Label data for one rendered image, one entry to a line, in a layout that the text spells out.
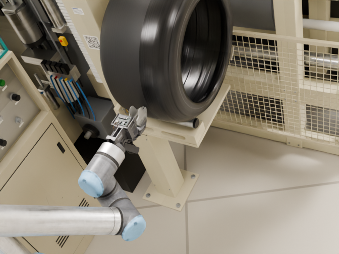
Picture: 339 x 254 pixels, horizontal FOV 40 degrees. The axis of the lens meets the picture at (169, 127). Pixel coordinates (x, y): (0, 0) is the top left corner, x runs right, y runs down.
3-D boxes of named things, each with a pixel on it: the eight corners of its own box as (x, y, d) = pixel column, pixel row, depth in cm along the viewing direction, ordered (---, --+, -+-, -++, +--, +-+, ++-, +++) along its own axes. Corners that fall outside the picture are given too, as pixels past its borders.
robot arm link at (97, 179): (83, 195, 157) (70, 178, 150) (102, 166, 163) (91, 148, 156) (105, 202, 152) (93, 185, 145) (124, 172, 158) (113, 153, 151)
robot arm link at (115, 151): (122, 170, 158) (100, 163, 162) (129, 159, 160) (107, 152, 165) (114, 155, 151) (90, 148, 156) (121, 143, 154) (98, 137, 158)
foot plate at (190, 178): (142, 199, 285) (141, 197, 283) (162, 164, 298) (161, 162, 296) (180, 211, 273) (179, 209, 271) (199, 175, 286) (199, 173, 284)
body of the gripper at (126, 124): (136, 116, 160) (118, 142, 154) (143, 131, 166) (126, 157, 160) (118, 111, 163) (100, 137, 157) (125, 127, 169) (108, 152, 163)
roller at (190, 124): (128, 113, 211) (123, 111, 207) (131, 104, 211) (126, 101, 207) (197, 129, 195) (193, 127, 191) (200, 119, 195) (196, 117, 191)
